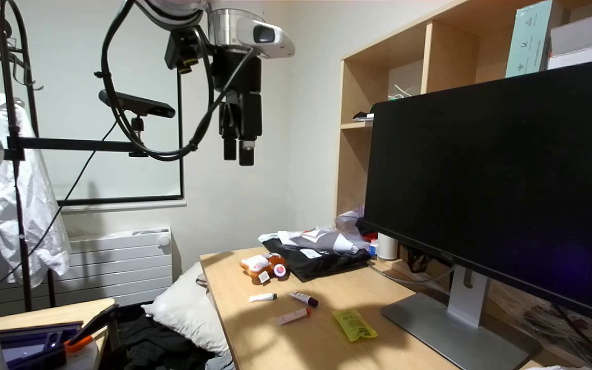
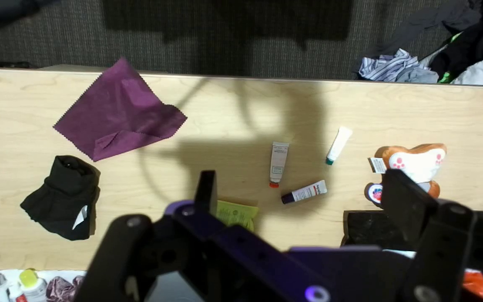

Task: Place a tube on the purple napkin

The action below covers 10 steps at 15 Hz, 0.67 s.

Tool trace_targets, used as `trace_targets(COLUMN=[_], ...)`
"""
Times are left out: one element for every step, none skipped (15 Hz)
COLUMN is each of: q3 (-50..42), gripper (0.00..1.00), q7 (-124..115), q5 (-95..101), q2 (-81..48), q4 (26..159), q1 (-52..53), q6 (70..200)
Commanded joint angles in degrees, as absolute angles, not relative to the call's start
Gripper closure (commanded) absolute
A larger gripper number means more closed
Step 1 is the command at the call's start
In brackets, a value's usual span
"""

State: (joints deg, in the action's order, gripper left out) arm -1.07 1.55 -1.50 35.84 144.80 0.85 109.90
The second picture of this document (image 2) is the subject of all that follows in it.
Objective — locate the floral printed cloth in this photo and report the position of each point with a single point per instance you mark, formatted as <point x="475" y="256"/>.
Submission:
<point x="57" y="288"/>

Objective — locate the orange and white plush toy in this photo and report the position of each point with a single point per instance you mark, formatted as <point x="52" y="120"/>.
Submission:
<point x="414" y="160"/>

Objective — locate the grey striped cloth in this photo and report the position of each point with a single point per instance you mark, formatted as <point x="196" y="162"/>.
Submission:
<point x="393" y="68"/>

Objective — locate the green packet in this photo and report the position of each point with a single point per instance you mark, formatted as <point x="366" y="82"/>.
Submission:
<point x="238" y="216"/>

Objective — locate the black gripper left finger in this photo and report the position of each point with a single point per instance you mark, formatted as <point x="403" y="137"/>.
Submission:
<point x="134" y="258"/>

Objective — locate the orange bag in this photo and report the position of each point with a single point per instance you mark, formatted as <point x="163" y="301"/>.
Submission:
<point x="476" y="286"/>

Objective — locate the white tube with green cap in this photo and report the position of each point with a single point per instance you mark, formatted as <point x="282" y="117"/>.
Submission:
<point x="339" y="144"/>

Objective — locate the pink tube with red cap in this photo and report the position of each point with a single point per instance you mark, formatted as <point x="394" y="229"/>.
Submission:
<point x="278" y="160"/>

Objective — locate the purple napkin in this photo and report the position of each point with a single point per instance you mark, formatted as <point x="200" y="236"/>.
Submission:
<point x="117" y="112"/>

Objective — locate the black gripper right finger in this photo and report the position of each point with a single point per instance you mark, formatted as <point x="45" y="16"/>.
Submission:
<point x="443" y="246"/>

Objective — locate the black crumpled cloth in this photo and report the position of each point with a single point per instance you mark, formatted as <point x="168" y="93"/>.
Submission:
<point x="62" y="196"/>

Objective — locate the flat black object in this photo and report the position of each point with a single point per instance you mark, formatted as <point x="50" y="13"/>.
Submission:
<point x="364" y="228"/>

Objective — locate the small tube with black cap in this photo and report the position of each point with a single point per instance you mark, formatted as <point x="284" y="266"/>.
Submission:
<point x="309" y="192"/>

